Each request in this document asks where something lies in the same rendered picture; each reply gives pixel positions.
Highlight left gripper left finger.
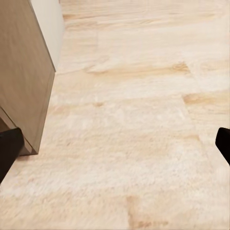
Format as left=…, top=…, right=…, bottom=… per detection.
left=0, top=127, right=24, bottom=184

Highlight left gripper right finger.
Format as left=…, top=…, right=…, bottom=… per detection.
left=215, top=127, right=230, bottom=165

